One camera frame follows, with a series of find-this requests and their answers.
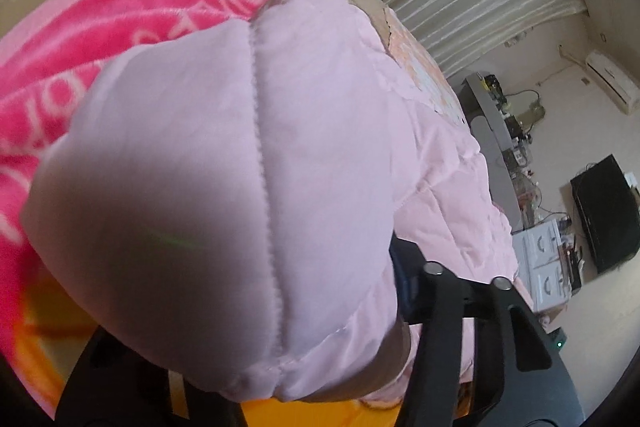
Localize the light pink padded jacket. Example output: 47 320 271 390
22 0 521 408

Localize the white air conditioner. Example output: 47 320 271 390
584 49 640 114

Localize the black monitor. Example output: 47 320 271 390
570 154 640 276

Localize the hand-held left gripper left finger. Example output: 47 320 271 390
55 326 248 427

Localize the white drawer cabinet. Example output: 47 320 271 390
512 219 576 314

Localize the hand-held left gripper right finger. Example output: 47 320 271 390
390 236 585 427

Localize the grey desk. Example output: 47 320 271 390
462 72 527 239

